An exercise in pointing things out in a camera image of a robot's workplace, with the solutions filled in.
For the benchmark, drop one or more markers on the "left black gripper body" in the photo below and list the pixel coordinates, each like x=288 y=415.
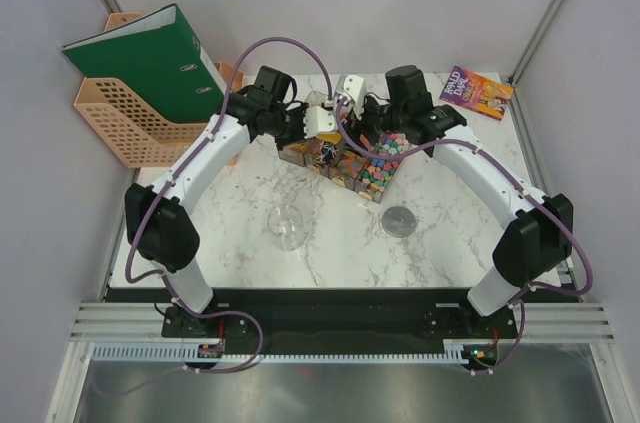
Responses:
x=293 y=130

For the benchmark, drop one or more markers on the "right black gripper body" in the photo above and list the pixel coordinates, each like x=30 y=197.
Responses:
x=377 y=119

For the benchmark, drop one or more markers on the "clear four-compartment candy box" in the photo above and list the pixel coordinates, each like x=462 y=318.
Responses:
x=368 y=177

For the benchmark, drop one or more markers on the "yellow plastic scoop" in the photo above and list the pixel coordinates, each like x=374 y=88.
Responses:
x=333 y=138

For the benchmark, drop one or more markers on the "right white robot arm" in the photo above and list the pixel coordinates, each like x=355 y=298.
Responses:
x=536 y=227

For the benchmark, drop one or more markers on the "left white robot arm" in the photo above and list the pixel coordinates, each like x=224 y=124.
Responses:
x=163 y=239

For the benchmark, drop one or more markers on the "clear plastic cup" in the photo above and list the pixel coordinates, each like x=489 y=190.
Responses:
x=286 y=225

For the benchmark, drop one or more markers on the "Roald Dahl book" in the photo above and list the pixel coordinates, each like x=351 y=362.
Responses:
x=477 y=93

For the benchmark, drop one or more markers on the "clear round lid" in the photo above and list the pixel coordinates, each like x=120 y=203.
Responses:
x=398 y=221

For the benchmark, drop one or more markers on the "peach plastic file rack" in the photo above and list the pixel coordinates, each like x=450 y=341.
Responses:
x=136 y=133

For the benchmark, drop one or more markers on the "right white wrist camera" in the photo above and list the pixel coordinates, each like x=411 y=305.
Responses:
x=351 y=91

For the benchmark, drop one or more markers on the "green ring binder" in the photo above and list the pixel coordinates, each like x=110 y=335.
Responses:
x=160 y=57

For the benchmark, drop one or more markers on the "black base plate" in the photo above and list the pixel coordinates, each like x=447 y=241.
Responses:
x=340 y=319

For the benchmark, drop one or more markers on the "white slotted cable duct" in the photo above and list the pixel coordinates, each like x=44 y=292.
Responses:
x=182 y=352

